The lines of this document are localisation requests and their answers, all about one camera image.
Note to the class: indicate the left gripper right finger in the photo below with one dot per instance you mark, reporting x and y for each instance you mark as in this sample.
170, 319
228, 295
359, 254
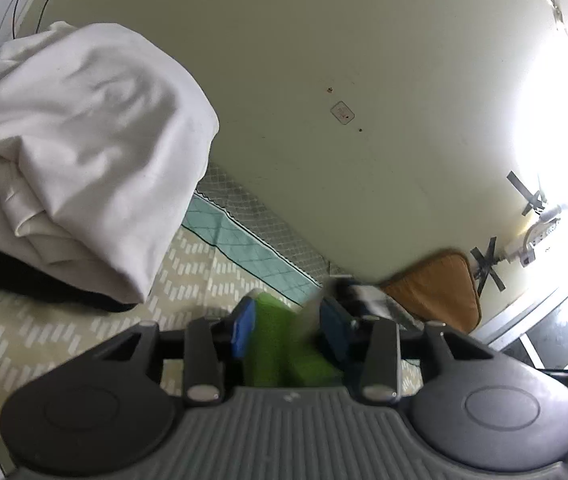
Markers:
338, 326

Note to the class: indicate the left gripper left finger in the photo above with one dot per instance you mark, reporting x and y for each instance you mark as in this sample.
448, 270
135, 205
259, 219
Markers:
243, 323

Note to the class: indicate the green navy white knit sweater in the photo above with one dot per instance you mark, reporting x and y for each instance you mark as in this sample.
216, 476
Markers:
288, 350

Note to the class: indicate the patterned beige teal bedsheet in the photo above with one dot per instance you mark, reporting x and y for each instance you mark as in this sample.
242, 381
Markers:
134, 344

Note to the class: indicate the orange brown pillow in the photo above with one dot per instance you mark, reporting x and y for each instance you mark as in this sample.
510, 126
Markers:
440, 288

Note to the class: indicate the white power strip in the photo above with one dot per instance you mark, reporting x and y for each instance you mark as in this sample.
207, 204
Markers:
523, 248

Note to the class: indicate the white folded garment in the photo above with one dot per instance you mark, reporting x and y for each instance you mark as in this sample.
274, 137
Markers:
103, 140

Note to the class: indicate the black folded garment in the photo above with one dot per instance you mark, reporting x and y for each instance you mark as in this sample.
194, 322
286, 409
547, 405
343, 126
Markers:
17, 276

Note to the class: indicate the black tape star on wall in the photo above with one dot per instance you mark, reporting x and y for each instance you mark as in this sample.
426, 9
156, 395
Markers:
485, 263

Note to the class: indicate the metal bed frame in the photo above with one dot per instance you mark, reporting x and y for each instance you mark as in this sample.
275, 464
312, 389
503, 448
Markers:
533, 329

